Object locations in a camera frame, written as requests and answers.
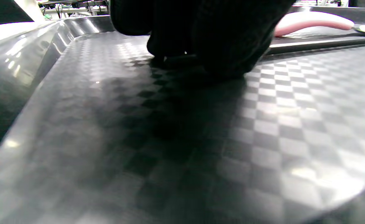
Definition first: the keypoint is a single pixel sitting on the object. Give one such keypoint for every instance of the black plastic tray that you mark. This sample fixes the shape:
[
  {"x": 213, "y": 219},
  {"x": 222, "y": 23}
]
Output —
[{"x": 201, "y": 140}]

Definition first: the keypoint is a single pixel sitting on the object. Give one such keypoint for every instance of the person's left hand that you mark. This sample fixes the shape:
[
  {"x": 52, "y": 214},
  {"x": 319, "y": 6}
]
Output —
[{"x": 216, "y": 31}]

